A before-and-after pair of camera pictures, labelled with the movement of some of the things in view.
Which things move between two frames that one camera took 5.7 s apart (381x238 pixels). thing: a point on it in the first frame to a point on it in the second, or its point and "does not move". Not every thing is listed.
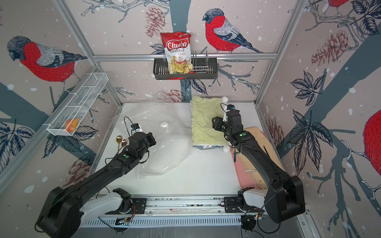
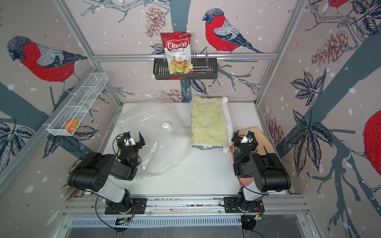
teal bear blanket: (205, 147) does not move
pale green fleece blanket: (203, 109) does not move
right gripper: (218, 121) to (235, 136)
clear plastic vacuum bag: (170, 125) does not move
